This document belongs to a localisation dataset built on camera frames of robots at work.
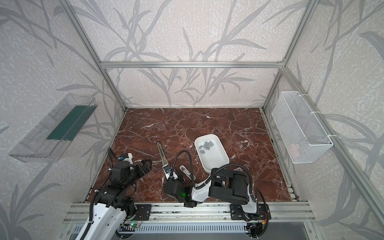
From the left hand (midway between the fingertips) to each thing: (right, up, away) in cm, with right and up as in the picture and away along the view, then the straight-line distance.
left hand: (149, 159), depth 81 cm
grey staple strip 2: (+29, +1, +15) cm, 33 cm away
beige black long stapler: (+6, -3, +9) cm, 11 cm away
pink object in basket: (+75, +8, -8) cm, 76 cm away
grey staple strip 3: (+35, +6, +18) cm, 40 cm away
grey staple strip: (+32, +5, +17) cm, 37 cm away
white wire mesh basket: (+72, +12, -20) cm, 76 cm away
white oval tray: (+35, +1, +13) cm, 37 cm away
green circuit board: (-4, -28, -11) cm, 31 cm away
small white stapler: (+20, -9, +5) cm, 22 cm away
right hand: (+9, -5, +2) cm, 11 cm away
